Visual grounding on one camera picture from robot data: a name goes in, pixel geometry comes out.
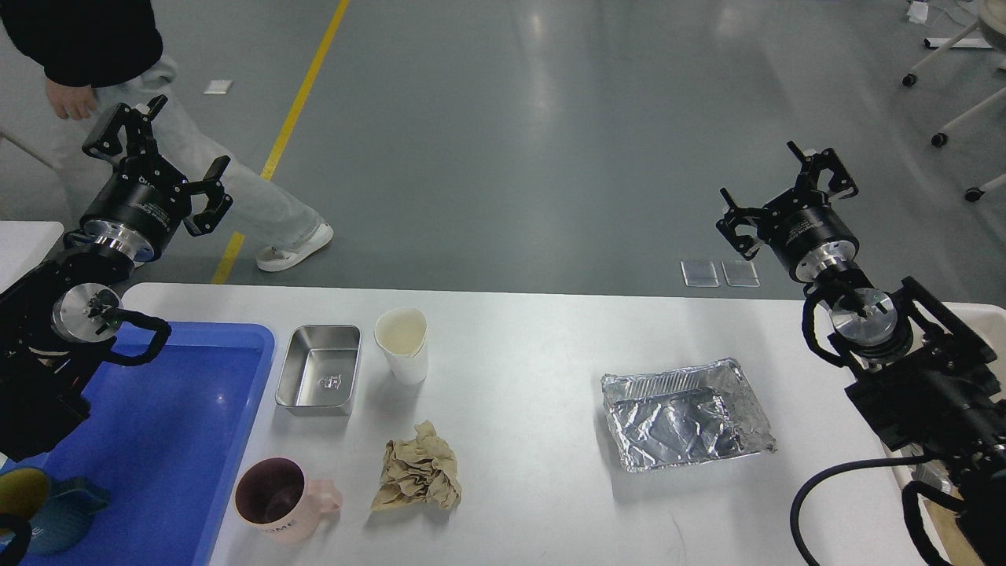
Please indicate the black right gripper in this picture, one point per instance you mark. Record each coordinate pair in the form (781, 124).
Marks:
(802, 230)

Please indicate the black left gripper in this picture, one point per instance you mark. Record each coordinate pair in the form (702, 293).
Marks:
(140, 196)

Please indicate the stainless steel rectangular tin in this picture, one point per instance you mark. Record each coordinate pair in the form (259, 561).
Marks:
(320, 371)

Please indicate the pink ceramic mug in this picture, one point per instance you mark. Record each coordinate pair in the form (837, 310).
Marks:
(277, 497)

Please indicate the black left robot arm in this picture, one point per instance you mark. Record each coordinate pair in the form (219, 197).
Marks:
(61, 320)

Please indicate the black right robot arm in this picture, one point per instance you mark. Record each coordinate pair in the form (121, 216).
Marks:
(922, 376)

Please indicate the person's hand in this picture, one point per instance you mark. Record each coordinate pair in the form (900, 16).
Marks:
(71, 102)

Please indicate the clear floor plate right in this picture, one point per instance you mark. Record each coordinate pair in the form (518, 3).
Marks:
(740, 274)

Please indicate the clear floor plate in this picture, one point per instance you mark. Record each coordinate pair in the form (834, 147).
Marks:
(740, 274)
(699, 273)

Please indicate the clear floor plate left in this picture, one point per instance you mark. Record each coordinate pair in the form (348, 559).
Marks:
(699, 273)

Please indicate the white paper on floor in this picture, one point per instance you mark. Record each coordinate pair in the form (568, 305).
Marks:
(218, 87)

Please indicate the person in grey trousers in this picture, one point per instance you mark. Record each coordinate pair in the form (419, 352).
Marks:
(115, 47)

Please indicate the white sneaker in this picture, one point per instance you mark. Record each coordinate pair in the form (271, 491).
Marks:
(275, 259)

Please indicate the white side table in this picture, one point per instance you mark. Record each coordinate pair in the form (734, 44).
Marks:
(24, 244)

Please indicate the beige waste bin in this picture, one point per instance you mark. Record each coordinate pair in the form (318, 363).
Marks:
(988, 321)

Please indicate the aluminium foil tray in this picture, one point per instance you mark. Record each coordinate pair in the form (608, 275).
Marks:
(686, 416)

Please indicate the blue plastic tray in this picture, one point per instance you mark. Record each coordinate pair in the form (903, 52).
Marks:
(165, 440)

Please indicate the white paper cup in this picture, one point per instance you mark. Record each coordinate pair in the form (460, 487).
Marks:
(401, 335)

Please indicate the dark teal mug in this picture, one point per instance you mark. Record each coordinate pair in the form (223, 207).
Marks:
(59, 512)

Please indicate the crumpled brown paper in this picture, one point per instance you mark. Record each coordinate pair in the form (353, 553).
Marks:
(422, 470)

